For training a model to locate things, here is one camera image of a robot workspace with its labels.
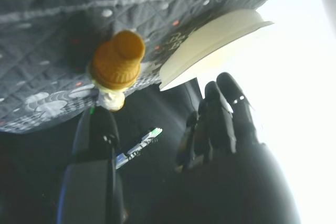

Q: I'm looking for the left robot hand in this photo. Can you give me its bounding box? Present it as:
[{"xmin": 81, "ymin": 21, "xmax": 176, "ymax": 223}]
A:
[{"xmin": 59, "ymin": 71, "xmax": 302, "ymax": 224}]

